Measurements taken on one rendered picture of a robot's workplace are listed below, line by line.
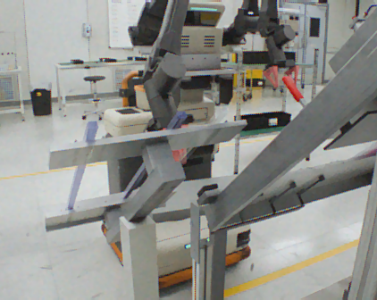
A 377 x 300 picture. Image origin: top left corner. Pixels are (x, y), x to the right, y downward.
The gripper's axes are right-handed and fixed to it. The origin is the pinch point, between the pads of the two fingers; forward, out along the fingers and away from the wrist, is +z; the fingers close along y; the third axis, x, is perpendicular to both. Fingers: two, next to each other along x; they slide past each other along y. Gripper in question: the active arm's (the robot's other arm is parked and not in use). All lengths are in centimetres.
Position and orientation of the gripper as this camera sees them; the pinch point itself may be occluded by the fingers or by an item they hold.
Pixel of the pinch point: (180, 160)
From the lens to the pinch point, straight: 77.1
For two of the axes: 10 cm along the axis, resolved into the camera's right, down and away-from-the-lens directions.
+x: -3.6, 4.1, 8.4
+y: 8.8, -1.4, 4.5
